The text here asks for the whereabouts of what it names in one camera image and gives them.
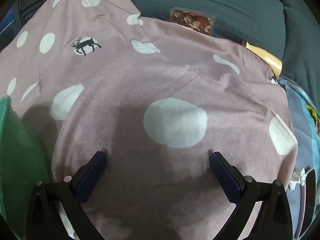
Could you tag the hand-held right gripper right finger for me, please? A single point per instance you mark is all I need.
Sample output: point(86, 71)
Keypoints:
point(225, 177)

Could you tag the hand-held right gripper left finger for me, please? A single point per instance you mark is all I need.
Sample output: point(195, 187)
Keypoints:
point(92, 175)

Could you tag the green plastic bowl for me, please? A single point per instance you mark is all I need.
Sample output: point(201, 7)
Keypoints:
point(20, 155)

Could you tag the crumpled white tissue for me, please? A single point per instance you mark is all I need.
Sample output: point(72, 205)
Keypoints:
point(298, 178)

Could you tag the blue printed cloth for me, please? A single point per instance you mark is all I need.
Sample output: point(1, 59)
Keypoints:
point(300, 135)

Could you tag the pink polka dot blanket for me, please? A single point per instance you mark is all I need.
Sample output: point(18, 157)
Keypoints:
point(150, 80)

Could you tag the yellow plastic object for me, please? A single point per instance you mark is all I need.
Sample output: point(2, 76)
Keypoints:
point(268, 58)

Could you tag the dried fruit snack packet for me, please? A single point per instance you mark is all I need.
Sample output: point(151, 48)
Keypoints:
point(192, 20)

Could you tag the dark framed window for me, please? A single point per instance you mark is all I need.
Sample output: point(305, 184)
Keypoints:
point(15, 22)

